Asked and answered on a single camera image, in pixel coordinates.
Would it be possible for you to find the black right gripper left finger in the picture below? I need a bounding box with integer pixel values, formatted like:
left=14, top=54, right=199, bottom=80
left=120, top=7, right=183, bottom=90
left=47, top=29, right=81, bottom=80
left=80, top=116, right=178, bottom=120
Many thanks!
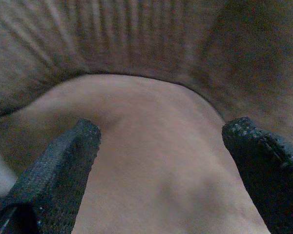
left=0, top=118, right=103, bottom=234

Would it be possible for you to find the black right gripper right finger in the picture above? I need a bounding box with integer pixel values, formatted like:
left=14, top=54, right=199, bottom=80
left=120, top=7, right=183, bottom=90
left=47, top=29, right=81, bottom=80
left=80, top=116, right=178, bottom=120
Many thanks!
left=221, top=117, right=293, bottom=234

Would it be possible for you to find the brown suede round sofa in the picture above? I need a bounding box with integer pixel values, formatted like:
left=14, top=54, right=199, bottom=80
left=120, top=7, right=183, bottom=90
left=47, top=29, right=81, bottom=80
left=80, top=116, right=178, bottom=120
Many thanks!
left=0, top=0, right=293, bottom=234

